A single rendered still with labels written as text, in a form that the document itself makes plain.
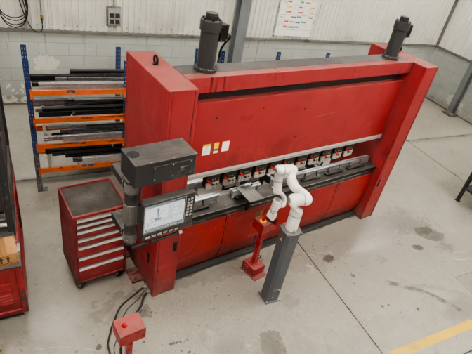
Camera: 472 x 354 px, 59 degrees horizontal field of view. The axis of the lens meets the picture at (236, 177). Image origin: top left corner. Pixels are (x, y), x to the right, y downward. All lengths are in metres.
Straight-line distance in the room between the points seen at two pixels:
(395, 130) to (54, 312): 4.40
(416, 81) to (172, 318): 3.83
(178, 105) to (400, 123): 3.23
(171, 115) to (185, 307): 2.13
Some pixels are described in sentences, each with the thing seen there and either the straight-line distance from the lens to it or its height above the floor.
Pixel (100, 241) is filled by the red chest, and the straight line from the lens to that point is 4.23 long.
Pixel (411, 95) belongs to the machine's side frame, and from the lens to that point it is 5.50.
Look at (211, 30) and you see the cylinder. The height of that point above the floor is 2.65.
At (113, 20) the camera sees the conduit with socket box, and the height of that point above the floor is 1.52.
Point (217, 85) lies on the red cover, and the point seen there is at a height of 2.22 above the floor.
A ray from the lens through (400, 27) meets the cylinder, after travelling 5.20.
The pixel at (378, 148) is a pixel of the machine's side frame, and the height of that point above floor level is 1.12.
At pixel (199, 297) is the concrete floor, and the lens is 4.61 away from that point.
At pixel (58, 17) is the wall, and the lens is 7.61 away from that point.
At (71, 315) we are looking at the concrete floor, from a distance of 4.48.
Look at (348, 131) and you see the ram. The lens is 5.18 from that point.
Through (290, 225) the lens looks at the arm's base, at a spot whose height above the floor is 1.08.
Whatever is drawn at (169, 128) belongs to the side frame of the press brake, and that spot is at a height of 1.99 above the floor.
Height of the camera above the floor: 3.55
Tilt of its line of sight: 34 degrees down
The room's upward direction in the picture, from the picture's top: 12 degrees clockwise
